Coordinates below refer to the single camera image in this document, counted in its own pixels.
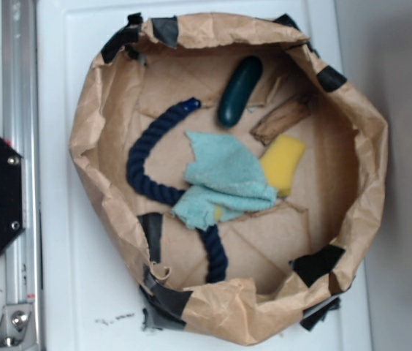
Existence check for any light blue terry cloth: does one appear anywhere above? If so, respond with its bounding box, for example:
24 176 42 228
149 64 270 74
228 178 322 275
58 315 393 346
172 131 278 230

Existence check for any brown paper bag bin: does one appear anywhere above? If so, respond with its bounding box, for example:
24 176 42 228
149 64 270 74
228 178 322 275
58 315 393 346
69 13 388 345

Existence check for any brown wooden block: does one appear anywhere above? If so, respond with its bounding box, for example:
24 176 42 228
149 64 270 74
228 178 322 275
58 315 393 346
250 94 311 146

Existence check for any yellow sponge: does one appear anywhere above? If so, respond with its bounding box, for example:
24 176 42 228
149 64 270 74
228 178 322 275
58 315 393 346
259 135 306 197

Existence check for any dark green oblong capsule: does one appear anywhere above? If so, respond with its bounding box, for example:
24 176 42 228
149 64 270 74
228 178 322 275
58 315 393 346
217 56 263 128

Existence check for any white plastic tray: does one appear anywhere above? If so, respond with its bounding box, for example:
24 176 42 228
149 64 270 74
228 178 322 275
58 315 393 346
36 0 373 351

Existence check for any dark blue twisted rope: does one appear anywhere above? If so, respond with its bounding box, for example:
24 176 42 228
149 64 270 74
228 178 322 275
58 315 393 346
126 97 228 284

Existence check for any silver aluminium rail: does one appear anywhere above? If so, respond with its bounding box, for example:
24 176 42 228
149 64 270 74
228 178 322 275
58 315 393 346
0 1 45 350

